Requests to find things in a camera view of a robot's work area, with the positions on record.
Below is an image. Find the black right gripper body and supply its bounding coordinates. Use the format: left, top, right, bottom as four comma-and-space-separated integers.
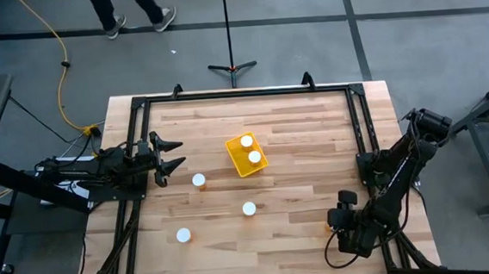
326, 202, 382, 245

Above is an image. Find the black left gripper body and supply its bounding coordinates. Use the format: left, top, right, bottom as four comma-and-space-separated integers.
131, 130, 170, 190

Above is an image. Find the yellow plastic basket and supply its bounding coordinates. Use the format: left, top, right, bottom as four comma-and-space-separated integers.
224, 130, 270, 179

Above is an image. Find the white control box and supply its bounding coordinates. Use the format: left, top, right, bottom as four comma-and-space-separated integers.
36, 154, 93, 209

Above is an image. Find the black tripod stand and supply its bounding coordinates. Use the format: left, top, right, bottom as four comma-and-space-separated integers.
202, 0, 260, 91

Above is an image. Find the person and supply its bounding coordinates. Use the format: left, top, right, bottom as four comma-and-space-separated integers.
86, 0, 180, 41

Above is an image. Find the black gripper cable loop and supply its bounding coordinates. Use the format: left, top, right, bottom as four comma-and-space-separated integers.
322, 227, 362, 271

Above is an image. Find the yellow extension cable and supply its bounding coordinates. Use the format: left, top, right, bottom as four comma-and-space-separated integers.
15, 0, 101, 141

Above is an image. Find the black aluminium table frame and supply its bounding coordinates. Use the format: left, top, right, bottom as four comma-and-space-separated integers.
62, 63, 443, 274

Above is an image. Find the thin black floor cable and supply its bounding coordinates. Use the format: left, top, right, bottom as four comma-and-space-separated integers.
8, 90, 89, 150

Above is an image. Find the black stand leg frame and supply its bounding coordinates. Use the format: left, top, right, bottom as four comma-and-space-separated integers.
0, 152, 97, 274

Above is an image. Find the black metal stand frame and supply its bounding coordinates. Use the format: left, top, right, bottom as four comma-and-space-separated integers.
447, 74, 489, 218

